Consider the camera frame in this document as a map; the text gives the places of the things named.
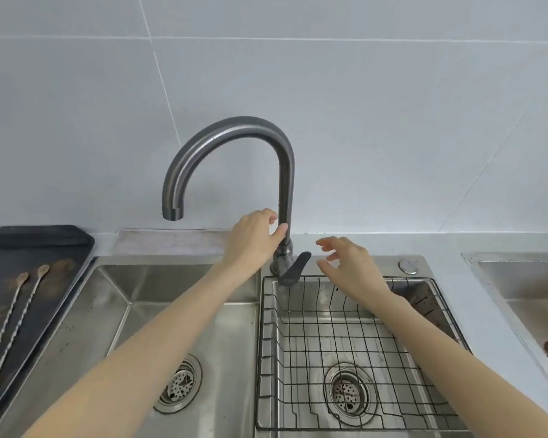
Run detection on dark grey gooseneck faucet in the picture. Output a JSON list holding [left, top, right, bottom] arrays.
[[162, 116, 312, 287]]

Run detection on person's right hand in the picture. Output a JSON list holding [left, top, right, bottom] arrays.
[[315, 236, 393, 308]]

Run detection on black wire dish rack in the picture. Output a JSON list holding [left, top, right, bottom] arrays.
[[255, 276, 474, 433]]

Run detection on person's right forearm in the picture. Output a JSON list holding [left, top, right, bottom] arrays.
[[358, 290, 548, 438]]

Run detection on person's left hand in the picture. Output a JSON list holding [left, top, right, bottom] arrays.
[[221, 208, 289, 271]]

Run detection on grey folded cloth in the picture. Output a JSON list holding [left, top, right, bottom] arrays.
[[114, 228, 234, 257]]

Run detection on small stainless steel sink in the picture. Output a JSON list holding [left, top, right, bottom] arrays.
[[461, 251, 548, 393]]

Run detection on person's left forearm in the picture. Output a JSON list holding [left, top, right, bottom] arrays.
[[21, 262, 262, 438]]

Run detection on black plastic tray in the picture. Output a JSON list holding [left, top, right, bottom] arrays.
[[0, 224, 96, 411]]

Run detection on round metal drain strainer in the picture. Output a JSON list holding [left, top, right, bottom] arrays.
[[153, 353, 203, 415], [323, 362, 379, 427]]

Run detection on stainless steel double sink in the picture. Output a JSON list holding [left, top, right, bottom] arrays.
[[0, 254, 483, 438]]

